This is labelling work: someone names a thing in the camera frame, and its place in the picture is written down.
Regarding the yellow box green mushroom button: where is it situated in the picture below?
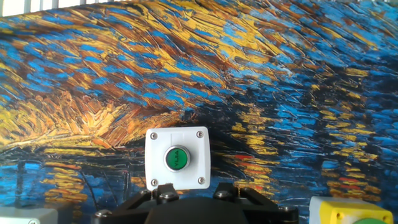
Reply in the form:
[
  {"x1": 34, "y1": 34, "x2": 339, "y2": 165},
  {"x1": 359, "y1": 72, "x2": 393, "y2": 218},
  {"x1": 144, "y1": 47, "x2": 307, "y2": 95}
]
[{"x1": 309, "y1": 195, "x2": 394, "y2": 224}]

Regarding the white box green button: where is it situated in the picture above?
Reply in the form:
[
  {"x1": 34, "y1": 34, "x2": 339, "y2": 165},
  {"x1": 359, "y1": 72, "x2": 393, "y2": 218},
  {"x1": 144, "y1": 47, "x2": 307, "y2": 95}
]
[{"x1": 144, "y1": 126, "x2": 211, "y2": 192}]

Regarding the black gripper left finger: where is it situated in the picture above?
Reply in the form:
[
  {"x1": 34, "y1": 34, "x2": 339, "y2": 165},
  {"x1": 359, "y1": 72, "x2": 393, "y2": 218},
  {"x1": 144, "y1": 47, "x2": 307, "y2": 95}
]
[{"x1": 91, "y1": 183, "x2": 180, "y2": 224}]

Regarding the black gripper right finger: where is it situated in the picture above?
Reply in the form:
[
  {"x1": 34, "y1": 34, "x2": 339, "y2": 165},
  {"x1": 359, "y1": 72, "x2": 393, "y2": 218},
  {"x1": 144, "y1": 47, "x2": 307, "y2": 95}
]
[{"x1": 214, "y1": 182, "x2": 299, "y2": 224}]

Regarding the starry night painting cloth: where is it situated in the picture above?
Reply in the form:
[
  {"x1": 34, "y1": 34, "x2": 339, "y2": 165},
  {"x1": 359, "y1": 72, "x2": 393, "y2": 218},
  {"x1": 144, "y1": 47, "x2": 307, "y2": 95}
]
[{"x1": 0, "y1": 0, "x2": 398, "y2": 224}]

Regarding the white box red button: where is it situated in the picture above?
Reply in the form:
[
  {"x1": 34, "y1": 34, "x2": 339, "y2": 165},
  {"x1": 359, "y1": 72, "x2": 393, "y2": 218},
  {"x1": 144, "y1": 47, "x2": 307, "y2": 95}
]
[{"x1": 0, "y1": 207, "x2": 58, "y2": 224}]

